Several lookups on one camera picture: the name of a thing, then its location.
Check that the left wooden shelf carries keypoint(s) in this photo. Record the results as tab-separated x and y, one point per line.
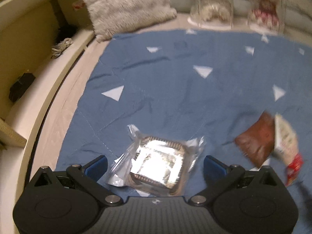
45	38

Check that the fluffy white pillow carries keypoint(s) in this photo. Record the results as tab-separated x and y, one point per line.
111	17

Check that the blue quilted mat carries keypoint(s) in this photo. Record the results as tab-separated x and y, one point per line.
180	86

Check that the white doll display case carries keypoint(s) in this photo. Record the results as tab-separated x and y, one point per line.
212	14

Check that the small red candy packet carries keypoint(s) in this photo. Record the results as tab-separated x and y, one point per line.
293	169

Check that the black box on shelf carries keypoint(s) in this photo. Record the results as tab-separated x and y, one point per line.
18	89

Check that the white soup sachet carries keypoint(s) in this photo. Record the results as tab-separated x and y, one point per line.
285	140

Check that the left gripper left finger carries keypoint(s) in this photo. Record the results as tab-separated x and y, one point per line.
86	177

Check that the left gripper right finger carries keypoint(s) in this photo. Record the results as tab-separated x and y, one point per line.
219	178

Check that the brown sachet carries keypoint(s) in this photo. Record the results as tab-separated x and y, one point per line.
257	142

